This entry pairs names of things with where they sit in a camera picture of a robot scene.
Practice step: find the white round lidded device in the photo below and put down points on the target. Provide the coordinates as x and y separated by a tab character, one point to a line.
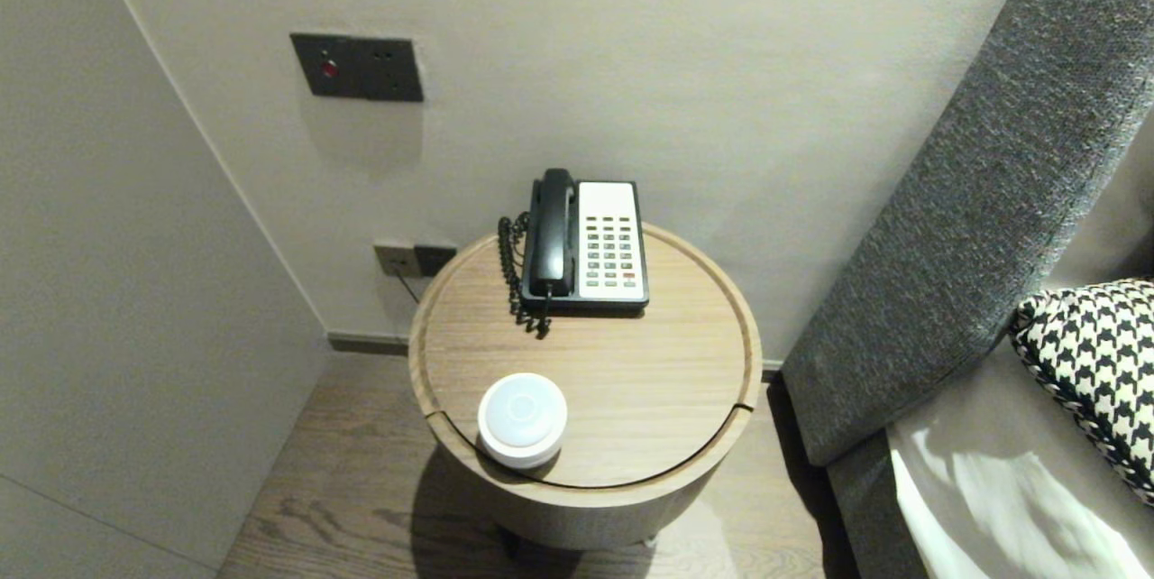
523	419

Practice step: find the black telephone handset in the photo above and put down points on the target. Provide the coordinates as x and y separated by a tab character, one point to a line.
554	236

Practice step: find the black and white desk telephone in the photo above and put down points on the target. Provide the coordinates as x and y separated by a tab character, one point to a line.
613	241

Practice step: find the round wooden bedside table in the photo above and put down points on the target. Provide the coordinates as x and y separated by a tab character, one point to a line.
631	381

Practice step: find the grey upholstered bed headboard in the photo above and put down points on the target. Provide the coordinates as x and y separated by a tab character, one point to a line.
947	245

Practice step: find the white bed sheet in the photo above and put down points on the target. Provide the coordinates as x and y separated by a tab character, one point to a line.
1010	489

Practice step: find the black white houndstooth pillow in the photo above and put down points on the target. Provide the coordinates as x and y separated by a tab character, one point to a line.
1091	363

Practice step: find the dark grey wall socket plate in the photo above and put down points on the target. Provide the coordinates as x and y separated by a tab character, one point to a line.
437	258

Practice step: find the beige wall socket plate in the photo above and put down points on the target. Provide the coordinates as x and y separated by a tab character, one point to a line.
395	259

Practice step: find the dark wall switch panel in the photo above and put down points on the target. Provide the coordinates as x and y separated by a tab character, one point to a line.
361	68

